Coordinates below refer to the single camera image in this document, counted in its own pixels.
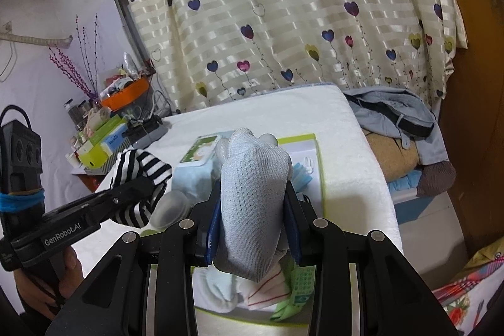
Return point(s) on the red-brown wooden cabinet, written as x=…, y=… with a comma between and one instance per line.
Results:
x=92, y=182

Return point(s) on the metal window frame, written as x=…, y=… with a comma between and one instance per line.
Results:
x=128, y=29

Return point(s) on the heart print curtain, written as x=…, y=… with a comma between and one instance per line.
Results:
x=295, y=5

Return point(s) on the black white striped sock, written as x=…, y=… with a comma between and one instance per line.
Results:
x=145, y=166

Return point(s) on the dark jar with frosted lid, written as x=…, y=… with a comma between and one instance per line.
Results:
x=171, y=208

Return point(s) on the blue white tissue pack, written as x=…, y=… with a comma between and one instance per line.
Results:
x=114, y=141

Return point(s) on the pale blue sock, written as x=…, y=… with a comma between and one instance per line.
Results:
x=214, y=290

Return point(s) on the green cardboard box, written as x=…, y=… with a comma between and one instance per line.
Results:
x=96, y=155

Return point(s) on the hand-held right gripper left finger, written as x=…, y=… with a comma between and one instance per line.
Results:
x=214, y=229

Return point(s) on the glass jar with black lid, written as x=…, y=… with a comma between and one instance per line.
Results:
x=71, y=111

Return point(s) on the blue face mask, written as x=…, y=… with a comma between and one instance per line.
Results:
x=303, y=178

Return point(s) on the light grey-blue sock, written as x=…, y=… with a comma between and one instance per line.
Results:
x=252, y=194

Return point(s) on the brown wooden wardrobe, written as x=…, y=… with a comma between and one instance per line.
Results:
x=472, y=84

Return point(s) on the green-edged white box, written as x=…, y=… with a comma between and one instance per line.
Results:
x=301, y=147

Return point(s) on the orange tray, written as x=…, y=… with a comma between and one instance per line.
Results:
x=126, y=96

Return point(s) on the grey pouch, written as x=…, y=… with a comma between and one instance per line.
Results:
x=151, y=137

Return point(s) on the striped pattern box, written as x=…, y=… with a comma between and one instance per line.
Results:
x=100, y=167

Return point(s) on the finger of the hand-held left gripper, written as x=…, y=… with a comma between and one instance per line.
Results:
x=118, y=202

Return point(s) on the beige rolled cloth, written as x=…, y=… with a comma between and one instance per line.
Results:
x=96, y=117

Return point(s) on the tan folded cloth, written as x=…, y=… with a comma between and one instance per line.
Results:
x=393, y=159

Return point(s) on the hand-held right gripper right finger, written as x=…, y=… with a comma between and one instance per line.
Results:
x=292, y=237

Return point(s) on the white wall rail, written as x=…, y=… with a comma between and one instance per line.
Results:
x=35, y=40

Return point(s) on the grey-blue jacket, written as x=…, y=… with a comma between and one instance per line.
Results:
x=393, y=111

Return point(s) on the colourful printed cloth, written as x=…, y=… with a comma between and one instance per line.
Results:
x=468, y=292

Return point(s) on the purple flower branches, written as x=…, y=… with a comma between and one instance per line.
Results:
x=78, y=68

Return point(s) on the person's left hand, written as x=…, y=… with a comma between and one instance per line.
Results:
x=33, y=292

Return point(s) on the pale blue wet wipes pack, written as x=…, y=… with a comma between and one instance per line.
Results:
x=197, y=155

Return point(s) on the green sock with brown-striped cuff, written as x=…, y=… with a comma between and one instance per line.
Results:
x=305, y=281

